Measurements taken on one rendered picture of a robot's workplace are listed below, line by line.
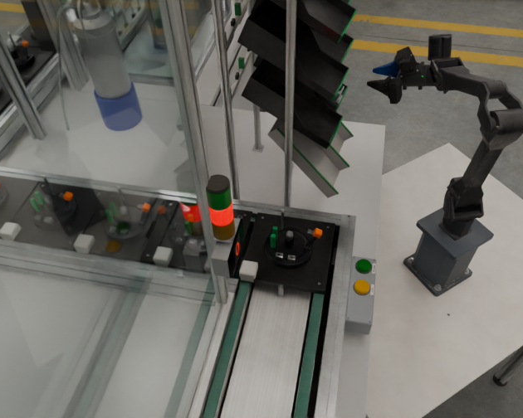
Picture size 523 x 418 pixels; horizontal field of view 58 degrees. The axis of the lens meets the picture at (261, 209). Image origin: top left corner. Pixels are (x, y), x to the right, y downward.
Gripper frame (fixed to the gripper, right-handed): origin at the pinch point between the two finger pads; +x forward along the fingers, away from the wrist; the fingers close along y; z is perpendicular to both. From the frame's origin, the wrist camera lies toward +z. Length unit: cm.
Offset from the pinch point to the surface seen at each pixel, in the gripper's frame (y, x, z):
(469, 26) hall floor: -299, 5, -135
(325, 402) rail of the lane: 80, -2, -37
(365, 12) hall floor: -294, 91, -112
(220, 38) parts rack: 27.4, 29.5, 27.9
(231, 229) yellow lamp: 64, 17, 3
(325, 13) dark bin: 13.8, 7.9, 25.6
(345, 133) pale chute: -6.1, 15.9, -25.4
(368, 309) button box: 53, -5, -37
